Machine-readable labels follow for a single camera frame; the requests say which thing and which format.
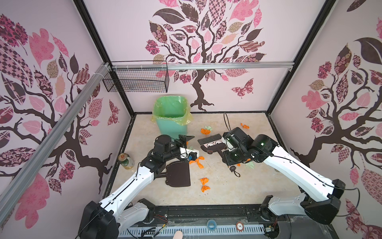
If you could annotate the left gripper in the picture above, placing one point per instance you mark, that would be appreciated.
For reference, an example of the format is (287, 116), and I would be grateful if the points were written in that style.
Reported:
(183, 144)

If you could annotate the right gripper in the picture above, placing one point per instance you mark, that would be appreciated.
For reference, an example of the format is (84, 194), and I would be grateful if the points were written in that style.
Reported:
(226, 160)

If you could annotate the dark brown dustpan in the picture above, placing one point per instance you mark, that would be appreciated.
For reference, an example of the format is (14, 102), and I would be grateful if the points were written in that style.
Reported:
(177, 174)

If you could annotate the dark brown hand brush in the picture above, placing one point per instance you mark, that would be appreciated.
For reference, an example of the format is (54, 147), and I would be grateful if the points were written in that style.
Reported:
(214, 143)

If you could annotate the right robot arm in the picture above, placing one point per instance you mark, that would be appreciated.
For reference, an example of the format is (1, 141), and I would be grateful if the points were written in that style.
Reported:
(320, 197)

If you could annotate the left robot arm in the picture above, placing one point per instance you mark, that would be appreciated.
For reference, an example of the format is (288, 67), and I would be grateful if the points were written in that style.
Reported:
(168, 159)

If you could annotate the long orange paper scrap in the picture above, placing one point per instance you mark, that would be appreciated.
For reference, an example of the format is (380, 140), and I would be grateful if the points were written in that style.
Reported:
(198, 162)

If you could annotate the green trash bin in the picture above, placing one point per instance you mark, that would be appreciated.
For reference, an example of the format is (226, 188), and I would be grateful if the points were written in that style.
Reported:
(172, 129)

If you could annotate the light green bin liner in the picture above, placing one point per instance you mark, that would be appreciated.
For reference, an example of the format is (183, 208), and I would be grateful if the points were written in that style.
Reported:
(172, 108)

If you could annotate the green drink can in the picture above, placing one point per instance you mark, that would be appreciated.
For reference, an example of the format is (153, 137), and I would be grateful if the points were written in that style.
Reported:
(125, 161)

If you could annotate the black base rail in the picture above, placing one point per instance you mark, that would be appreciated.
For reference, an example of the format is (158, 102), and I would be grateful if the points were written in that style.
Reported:
(280, 227)

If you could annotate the black wire basket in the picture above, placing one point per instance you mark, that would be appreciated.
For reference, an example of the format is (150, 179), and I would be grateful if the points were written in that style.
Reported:
(138, 76)

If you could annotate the white vented cable duct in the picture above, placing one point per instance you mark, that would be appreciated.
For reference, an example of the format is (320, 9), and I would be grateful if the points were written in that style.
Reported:
(191, 231)

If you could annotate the aluminium frame bar back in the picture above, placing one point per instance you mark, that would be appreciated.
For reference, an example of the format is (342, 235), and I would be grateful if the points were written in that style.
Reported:
(208, 66)

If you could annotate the aluminium frame bar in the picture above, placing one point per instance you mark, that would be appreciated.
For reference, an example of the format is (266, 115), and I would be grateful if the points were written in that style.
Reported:
(208, 66)
(23, 179)

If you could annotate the aluminium frame bar left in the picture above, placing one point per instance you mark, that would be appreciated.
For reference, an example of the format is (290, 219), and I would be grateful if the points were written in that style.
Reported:
(23, 179)

